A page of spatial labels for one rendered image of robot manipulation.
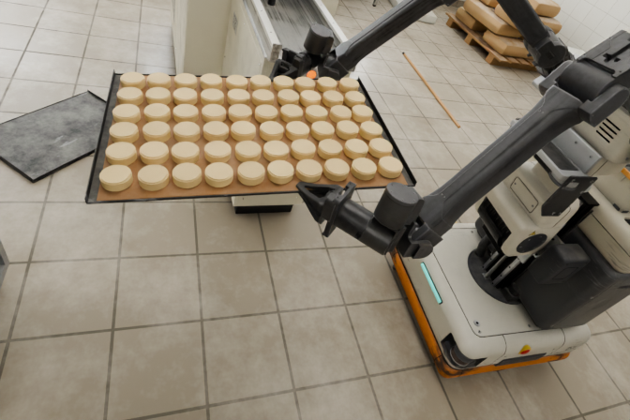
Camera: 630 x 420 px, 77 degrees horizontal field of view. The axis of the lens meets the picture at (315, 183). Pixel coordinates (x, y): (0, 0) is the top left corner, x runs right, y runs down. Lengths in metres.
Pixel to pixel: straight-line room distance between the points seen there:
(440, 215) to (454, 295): 1.01
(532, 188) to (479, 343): 0.60
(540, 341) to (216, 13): 1.96
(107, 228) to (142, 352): 0.57
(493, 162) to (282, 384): 1.14
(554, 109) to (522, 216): 0.73
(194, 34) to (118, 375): 1.47
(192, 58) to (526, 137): 1.73
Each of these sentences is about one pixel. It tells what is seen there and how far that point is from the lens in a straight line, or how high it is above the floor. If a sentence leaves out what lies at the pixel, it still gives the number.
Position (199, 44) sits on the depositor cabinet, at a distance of 2.14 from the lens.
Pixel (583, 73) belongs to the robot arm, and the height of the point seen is 1.29.
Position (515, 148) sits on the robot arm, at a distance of 0.74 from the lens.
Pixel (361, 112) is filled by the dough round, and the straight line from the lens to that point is 0.95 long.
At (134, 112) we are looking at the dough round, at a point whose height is 0.94.
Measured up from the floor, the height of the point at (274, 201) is 0.12.
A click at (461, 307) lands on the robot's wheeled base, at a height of 0.28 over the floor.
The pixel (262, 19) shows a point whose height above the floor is 0.90.
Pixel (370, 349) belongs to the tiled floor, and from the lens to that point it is 1.76.
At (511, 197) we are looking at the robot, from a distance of 1.49.
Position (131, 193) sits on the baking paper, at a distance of 0.75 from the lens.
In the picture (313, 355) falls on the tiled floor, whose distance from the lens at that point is 1.66.
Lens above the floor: 1.46
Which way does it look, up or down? 41 degrees down
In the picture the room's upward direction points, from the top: 21 degrees clockwise
